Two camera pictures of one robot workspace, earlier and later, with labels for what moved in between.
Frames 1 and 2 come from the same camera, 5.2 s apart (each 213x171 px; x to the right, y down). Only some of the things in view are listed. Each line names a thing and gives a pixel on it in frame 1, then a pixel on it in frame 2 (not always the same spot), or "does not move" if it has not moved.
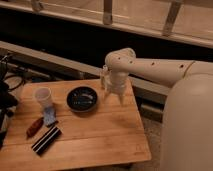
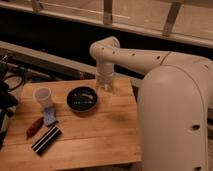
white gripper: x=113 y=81 to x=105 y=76
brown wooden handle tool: x=34 y=127 does not move
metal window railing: x=172 y=33 does not move
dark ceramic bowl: x=81 y=99 does not move
